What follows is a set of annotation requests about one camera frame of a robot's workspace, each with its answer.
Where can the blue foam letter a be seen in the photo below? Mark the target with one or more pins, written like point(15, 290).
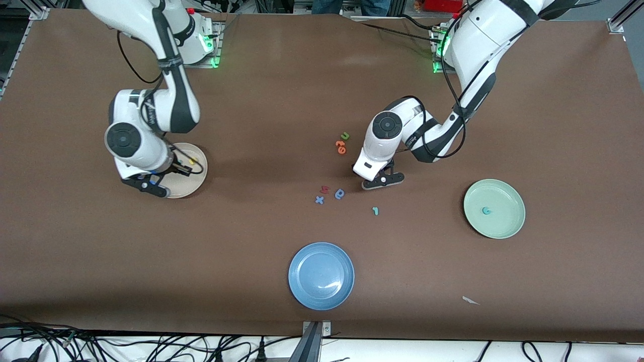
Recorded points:
point(342, 191)

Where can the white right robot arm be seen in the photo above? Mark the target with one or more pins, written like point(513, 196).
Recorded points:
point(126, 15)

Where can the aluminium frame profile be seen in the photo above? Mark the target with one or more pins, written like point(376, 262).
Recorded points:
point(621, 17)
point(20, 45)

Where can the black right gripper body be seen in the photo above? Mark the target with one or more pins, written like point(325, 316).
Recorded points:
point(171, 166)

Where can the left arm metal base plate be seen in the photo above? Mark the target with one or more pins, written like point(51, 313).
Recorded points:
point(436, 50)

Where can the white paper scrap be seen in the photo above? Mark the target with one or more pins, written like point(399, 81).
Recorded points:
point(470, 300)

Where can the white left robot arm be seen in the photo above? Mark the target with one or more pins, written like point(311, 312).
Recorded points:
point(478, 40)

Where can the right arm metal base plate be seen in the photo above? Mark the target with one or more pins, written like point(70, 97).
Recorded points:
point(217, 45)

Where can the light green round plate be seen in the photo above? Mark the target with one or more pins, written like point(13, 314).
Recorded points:
point(494, 221)

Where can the blue round plate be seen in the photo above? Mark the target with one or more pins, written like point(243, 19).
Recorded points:
point(321, 275)

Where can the blue jeans legs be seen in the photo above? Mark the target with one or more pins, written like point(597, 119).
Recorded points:
point(342, 6)

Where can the aluminium table edge bracket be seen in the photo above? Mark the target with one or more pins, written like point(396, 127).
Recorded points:
point(314, 339)

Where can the red box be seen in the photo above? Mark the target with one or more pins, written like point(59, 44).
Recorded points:
point(443, 5)

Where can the beige round plate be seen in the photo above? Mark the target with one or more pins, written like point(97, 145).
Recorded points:
point(193, 183)

